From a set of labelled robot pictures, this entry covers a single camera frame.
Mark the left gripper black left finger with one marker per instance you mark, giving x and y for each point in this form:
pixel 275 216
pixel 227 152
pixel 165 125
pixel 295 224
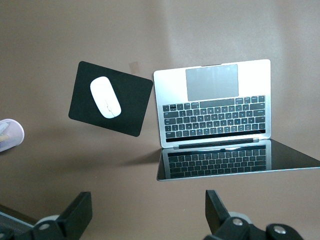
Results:
pixel 75 222

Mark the pink translucent pen cup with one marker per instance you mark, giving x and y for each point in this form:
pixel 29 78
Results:
pixel 12 136

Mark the metal mesh desk organizer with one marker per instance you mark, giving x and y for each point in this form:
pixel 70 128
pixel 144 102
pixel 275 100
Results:
pixel 10 222

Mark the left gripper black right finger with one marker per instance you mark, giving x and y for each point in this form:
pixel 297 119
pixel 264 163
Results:
pixel 220 225

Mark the silver laptop computer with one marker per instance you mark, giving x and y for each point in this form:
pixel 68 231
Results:
pixel 255 80

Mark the white computer mouse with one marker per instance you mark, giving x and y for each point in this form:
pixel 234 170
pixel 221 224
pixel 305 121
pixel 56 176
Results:
pixel 105 97

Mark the black mouse pad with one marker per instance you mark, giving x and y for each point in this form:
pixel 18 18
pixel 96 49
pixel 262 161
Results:
pixel 130 105

